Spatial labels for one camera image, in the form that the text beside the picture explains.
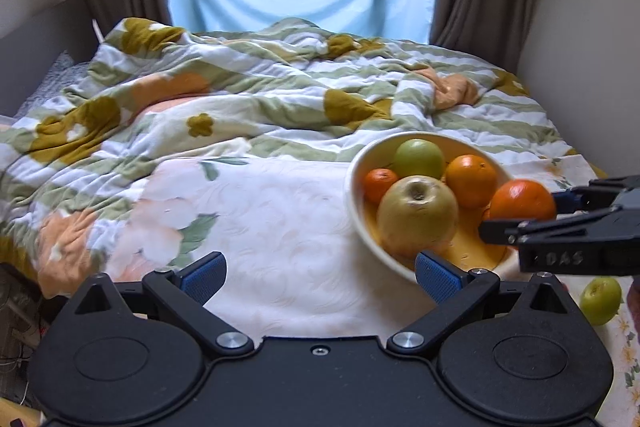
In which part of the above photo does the tangle of floor cables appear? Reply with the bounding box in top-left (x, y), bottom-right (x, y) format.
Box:
top-left (0, 267), bottom-right (51, 368)

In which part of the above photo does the small green apple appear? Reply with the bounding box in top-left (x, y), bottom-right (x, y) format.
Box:
top-left (580, 277), bottom-right (622, 327)

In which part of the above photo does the deep-coloured orange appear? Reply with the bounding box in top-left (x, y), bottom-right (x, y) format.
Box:
top-left (489, 179), bottom-right (557, 222)

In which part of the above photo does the grey bed headboard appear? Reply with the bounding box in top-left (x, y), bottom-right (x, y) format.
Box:
top-left (0, 0), bottom-right (98, 118)

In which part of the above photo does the large green apple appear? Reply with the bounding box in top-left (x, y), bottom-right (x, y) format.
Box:
top-left (393, 138), bottom-right (446, 180)

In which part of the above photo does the large yellow apple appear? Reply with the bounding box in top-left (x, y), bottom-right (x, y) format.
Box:
top-left (376, 175), bottom-right (459, 258)

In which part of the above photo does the cream bowl with yellow inside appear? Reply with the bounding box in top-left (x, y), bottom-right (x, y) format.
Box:
top-left (345, 132), bottom-right (521, 284)

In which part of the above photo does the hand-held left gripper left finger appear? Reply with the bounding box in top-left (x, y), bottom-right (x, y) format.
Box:
top-left (62, 251), bottom-right (255, 355)

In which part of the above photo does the small tangerine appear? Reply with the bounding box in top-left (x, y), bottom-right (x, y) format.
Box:
top-left (363, 168), bottom-right (400, 204)

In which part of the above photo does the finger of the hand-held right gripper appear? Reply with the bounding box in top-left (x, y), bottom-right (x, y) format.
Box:
top-left (479, 192), bottom-right (640, 250)
top-left (550, 176), bottom-right (640, 214)

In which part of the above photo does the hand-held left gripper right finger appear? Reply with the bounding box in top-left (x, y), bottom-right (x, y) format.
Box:
top-left (390, 251), bottom-right (577, 354)

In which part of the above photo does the white floral tablecloth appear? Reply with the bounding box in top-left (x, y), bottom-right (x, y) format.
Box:
top-left (102, 152), bottom-right (640, 408)

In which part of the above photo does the striped floral blanket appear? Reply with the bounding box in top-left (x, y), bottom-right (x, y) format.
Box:
top-left (0, 17), bottom-right (581, 300)

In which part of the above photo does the grey patterned bed sheet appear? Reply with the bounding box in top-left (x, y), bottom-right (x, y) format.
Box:
top-left (12, 52), bottom-right (93, 118)

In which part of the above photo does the light orange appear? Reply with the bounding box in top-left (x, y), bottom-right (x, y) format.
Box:
top-left (445, 154), bottom-right (499, 209)

